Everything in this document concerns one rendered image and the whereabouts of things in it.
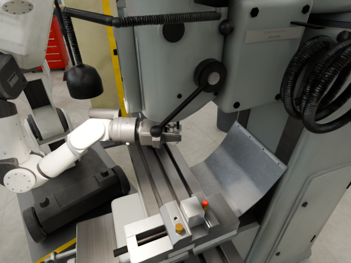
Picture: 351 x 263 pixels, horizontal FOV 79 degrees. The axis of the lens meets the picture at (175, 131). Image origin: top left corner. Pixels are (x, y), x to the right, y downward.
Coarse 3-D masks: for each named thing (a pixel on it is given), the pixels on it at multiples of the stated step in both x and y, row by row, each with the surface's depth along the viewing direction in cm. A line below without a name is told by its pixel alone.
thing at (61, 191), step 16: (80, 160) 151; (96, 160) 151; (64, 176) 139; (80, 176) 139; (96, 176) 134; (112, 176) 134; (32, 192) 129; (48, 192) 129; (64, 192) 126; (80, 192) 126; (96, 192) 128; (112, 192) 136; (48, 208) 115; (64, 208) 119; (80, 208) 125; (48, 224) 116; (64, 224) 123
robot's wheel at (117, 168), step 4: (112, 168) 143; (116, 168) 141; (120, 168) 141; (116, 172) 138; (120, 172) 139; (120, 176) 137; (124, 176) 138; (120, 180) 137; (124, 180) 138; (124, 184) 138; (128, 184) 139; (120, 188) 148; (124, 188) 138; (128, 188) 141; (124, 192) 141
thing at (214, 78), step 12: (204, 60) 45; (216, 60) 44; (204, 72) 44; (216, 72) 44; (204, 84) 45; (216, 84) 46; (192, 96) 46; (180, 108) 46; (168, 120) 47; (156, 132) 47
